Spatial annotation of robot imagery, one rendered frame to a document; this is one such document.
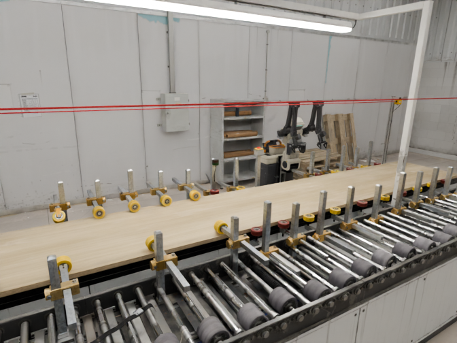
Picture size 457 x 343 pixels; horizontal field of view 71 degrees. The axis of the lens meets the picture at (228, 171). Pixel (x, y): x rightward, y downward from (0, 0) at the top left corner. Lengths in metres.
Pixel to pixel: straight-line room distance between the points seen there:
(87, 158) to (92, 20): 1.96
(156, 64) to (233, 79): 1.43
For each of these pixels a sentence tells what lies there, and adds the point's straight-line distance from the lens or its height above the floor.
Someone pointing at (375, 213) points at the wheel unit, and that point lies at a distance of 2.77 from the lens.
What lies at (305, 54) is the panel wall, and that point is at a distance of 7.06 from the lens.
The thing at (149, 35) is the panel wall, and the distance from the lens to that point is 5.43.
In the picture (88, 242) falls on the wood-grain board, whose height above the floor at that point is 0.90.
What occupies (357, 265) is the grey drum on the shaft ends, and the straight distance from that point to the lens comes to 2.07.
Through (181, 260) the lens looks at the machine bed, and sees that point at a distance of 2.04.
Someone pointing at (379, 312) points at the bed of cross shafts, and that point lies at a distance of 2.21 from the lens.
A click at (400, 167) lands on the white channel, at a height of 1.16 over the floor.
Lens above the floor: 1.85
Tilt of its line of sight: 16 degrees down
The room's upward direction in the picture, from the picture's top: 1 degrees clockwise
